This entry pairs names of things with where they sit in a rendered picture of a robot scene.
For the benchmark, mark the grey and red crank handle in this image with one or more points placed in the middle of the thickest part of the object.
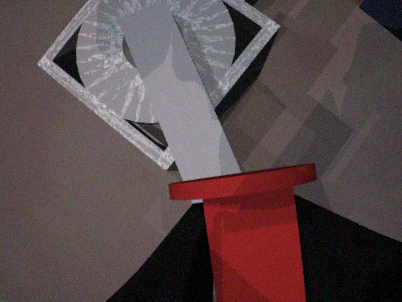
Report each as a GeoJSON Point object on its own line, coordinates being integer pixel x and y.
{"type": "Point", "coordinates": [251, 218]}

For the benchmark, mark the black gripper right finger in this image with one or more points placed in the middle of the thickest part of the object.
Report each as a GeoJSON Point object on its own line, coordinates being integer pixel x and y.
{"type": "Point", "coordinates": [345, 262]}

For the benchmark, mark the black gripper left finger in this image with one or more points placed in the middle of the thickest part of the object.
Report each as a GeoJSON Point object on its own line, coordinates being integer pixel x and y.
{"type": "Point", "coordinates": [179, 270]}

